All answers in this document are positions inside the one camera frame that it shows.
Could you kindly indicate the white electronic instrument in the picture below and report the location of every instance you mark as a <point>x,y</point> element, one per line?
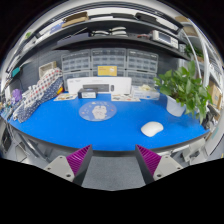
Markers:
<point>164,39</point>

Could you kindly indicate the illustrated card left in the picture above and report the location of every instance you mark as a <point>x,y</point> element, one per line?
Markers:
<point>65,97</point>

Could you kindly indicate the grey drawer organizer right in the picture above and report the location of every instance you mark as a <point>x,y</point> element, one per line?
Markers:
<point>142,67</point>

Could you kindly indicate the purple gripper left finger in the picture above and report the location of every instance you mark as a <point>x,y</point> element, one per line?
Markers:
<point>72,167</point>

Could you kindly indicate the long white keyboard box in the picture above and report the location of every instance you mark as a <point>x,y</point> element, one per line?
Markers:
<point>120,85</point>

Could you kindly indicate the grey drawer organizer middle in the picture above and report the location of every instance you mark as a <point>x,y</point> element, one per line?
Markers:
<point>108,57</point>

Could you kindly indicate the green potted plant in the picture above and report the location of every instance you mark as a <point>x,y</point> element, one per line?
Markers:
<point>182,86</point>

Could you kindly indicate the dark wall shelf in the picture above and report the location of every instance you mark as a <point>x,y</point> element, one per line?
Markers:
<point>95,31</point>

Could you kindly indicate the small black box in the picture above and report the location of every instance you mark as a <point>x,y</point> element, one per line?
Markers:
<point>89,93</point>

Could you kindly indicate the yellow label card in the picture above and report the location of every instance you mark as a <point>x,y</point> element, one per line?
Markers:
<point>107,71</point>

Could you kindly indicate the grey drawer organizer left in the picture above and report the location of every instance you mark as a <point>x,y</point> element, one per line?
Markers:
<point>75,65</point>

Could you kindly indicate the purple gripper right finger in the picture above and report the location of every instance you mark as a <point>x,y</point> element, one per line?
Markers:
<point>153,166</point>

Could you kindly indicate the white plant pot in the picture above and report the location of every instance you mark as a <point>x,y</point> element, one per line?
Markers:
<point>174,108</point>

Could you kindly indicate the illustrated card right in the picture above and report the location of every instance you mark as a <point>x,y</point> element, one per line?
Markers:
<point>124,98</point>

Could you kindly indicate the grey drawer organizer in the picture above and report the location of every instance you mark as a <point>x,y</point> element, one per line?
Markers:
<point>75,65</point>
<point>108,57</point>
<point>142,67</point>

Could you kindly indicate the cardboard box on shelf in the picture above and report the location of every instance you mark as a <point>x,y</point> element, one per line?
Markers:
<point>75,18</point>

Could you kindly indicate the white computer mouse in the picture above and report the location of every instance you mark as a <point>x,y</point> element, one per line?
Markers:
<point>151,128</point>

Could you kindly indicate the white tissue box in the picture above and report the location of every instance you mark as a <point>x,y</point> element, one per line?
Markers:
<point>145,92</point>

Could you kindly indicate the patterned fabric cloth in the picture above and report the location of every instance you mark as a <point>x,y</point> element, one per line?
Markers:
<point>45,89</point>

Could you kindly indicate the illustrated card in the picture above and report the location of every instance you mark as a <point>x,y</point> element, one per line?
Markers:
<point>124,98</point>
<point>65,97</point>

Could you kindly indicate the purple plush toy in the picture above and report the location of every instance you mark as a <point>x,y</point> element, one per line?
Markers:
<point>16,96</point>

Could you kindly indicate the beige framed box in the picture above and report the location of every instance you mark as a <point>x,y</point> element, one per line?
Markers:
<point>44,68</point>

